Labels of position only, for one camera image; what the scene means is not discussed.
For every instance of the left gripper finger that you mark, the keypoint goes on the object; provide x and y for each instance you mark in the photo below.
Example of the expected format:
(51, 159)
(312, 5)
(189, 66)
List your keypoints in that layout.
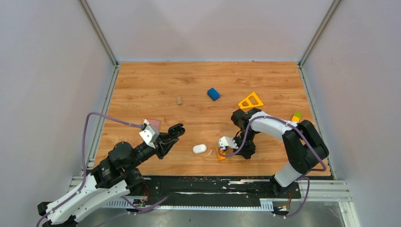
(166, 145)
(164, 136)

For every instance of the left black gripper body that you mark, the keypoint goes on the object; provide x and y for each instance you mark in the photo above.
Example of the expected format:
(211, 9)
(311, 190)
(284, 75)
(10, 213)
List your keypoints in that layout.
(149, 151)

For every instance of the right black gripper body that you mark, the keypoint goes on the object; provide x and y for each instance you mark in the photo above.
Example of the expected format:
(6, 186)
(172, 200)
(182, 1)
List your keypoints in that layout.
(249, 146)

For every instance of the black earbud charging case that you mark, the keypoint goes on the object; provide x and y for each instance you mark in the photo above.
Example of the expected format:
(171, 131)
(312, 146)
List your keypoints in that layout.
(176, 131)

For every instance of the white earbud charging case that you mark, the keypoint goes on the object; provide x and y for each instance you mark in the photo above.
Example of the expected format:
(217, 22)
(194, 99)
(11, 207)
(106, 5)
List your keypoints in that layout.
(198, 149)

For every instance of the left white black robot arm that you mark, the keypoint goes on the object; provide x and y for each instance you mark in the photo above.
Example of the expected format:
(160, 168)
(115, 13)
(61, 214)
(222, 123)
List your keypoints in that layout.
(115, 176)

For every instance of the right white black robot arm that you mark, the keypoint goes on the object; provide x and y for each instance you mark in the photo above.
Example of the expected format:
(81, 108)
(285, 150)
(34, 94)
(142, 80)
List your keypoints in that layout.
(305, 149)

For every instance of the pink card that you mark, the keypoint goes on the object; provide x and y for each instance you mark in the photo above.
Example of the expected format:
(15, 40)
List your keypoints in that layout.
(154, 122)

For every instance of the orange toy brick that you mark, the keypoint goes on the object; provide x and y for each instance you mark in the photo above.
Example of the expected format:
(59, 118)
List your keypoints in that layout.
(220, 153)

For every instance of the yellow triangular plastic part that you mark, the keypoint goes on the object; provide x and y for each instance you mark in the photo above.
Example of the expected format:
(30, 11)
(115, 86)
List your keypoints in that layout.
(251, 101)

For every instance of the green orange small block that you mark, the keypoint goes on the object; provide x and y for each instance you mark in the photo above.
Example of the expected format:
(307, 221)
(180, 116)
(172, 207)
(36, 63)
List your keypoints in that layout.
(297, 117)

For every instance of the blue toy block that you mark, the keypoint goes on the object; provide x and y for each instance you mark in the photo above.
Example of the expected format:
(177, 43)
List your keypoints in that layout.
(213, 94)

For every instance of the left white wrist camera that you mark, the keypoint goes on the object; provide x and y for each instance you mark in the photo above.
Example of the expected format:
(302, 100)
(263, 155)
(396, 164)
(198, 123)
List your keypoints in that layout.
(149, 134)

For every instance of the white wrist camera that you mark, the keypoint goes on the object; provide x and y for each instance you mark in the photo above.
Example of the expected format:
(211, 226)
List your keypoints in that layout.
(149, 134)
(225, 143)

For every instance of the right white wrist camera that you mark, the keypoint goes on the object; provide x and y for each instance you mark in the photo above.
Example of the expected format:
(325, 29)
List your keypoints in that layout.
(225, 143)

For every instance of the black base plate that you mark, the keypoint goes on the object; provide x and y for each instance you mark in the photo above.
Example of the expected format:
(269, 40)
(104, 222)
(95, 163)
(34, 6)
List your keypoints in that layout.
(212, 191)

